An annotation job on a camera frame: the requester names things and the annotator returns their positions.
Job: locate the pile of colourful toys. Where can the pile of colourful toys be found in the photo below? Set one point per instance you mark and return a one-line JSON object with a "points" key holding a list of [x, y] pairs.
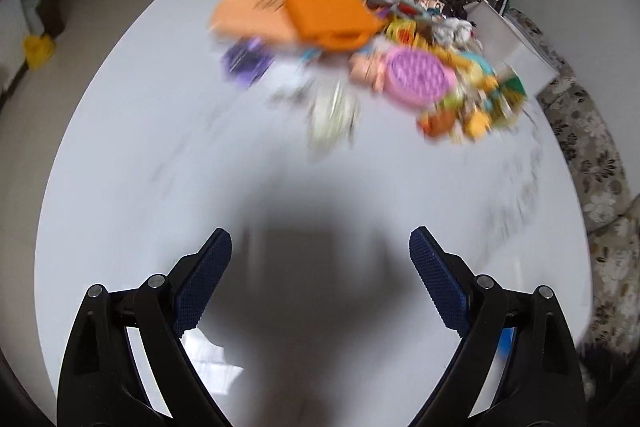
{"points": [[470, 72]]}

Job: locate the purple small toy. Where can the purple small toy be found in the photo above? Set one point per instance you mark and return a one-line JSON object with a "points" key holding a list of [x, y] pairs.
{"points": [[247, 62]]}

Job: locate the orange plastic case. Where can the orange plastic case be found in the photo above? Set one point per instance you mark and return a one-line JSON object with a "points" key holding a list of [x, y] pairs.
{"points": [[330, 14]]}

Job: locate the orange flat sheet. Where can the orange flat sheet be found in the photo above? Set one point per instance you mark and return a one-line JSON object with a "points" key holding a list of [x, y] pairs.
{"points": [[245, 14]]}

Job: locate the white box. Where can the white box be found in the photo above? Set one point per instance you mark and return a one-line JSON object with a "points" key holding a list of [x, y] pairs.
{"points": [[520, 47]]}

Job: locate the pink and purple bubble toy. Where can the pink and purple bubble toy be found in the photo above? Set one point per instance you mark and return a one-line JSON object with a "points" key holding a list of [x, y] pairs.
{"points": [[417, 77]]}

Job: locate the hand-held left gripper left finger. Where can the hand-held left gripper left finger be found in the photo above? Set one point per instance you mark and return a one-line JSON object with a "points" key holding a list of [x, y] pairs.
{"points": [[205, 277]]}

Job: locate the white and green wrapper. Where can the white and green wrapper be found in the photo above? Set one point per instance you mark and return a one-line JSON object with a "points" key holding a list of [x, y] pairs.
{"points": [[332, 114]]}

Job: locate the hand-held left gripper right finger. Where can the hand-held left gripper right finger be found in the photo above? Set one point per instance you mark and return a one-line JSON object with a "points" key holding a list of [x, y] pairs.
{"points": [[440, 277]]}

